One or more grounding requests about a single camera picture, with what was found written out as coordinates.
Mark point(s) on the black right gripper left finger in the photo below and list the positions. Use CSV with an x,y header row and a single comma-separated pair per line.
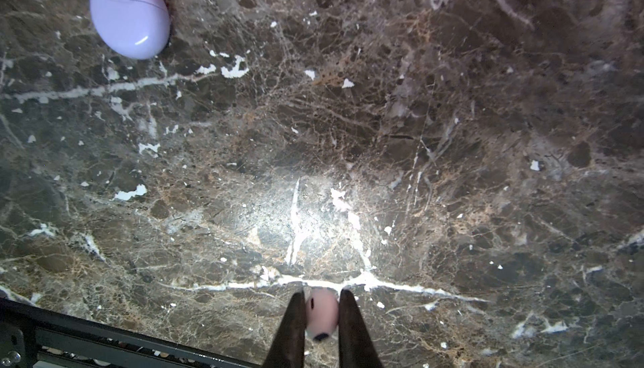
x,y
288,346

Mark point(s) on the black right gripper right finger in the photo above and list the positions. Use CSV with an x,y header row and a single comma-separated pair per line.
x,y
356,349

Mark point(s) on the white earbud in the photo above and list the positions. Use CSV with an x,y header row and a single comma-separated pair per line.
x,y
322,314

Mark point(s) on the purple earbud charging case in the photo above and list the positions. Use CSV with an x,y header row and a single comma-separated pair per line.
x,y
136,29

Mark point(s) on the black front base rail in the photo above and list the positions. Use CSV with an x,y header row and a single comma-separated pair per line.
x,y
33,337

